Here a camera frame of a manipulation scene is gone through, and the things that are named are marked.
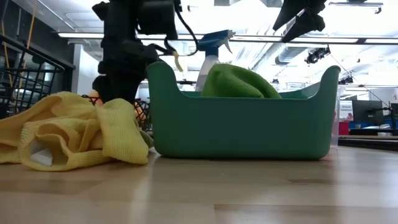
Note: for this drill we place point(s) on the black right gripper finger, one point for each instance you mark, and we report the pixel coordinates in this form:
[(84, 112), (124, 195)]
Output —
[(306, 26), (289, 14)]

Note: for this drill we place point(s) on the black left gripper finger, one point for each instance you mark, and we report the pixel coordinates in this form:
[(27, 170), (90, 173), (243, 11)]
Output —
[(119, 84), (143, 51)]

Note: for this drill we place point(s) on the orange microfiber towel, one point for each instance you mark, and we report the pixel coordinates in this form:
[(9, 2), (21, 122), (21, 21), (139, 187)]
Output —
[(140, 113)]

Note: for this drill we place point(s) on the yellow microfiber towel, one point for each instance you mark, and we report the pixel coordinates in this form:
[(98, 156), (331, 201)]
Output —
[(121, 133), (49, 109)]

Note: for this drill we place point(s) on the black ceiling track light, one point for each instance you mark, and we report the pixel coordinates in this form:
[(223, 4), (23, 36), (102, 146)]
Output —
[(317, 55)]

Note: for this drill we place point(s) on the long ceiling light bar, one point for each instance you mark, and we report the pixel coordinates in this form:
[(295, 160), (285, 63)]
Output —
[(248, 38)]

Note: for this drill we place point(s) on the small black ceiling lamp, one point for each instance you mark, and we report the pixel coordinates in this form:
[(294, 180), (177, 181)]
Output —
[(344, 80)]

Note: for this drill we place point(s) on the white blue spray bottle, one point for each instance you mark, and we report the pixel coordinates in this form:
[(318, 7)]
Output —
[(211, 42)]

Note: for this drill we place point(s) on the white sign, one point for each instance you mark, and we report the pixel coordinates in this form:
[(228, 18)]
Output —
[(345, 110)]

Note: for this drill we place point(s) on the clear plastic container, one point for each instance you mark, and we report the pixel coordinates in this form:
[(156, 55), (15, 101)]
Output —
[(339, 124)]

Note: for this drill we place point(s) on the black computer monitor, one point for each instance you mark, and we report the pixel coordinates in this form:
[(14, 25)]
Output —
[(367, 112)]

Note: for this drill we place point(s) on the red bin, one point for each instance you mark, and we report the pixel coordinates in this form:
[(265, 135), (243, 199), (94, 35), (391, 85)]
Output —
[(343, 128)]

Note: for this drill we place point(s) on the green plastic basket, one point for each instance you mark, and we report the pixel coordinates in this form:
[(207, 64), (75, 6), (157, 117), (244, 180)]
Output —
[(242, 127)]

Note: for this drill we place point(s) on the black background table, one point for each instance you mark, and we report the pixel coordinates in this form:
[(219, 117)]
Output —
[(367, 140)]

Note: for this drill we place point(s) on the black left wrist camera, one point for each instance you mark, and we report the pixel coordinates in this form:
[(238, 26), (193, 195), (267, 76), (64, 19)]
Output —
[(157, 18)]

